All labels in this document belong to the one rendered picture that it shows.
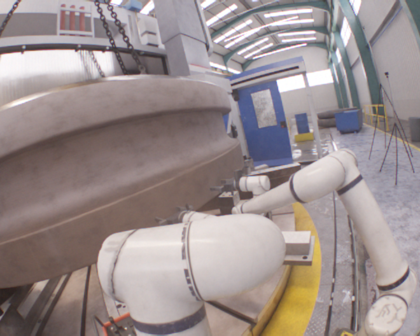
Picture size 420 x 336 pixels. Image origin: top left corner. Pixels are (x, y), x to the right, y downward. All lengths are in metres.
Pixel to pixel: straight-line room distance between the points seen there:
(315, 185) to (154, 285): 0.53
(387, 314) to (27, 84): 4.98
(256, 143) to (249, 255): 5.43
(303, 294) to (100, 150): 1.74
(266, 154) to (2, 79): 6.54
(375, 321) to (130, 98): 1.43
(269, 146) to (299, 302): 4.52
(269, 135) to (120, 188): 4.76
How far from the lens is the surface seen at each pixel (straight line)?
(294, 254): 1.53
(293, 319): 1.58
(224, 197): 1.48
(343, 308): 1.65
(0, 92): 4.44
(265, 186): 1.10
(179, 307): 0.27
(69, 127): 1.02
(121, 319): 0.81
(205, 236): 0.24
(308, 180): 0.64
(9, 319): 1.68
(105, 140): 1.16
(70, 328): 1.75
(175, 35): 5.35
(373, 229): 0.77
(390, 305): 0.83
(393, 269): 0.85
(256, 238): 0.24
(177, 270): 0.24
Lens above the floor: 1.34
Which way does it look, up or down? 11 degrees down
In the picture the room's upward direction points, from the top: 14 degrees counter-clockwise
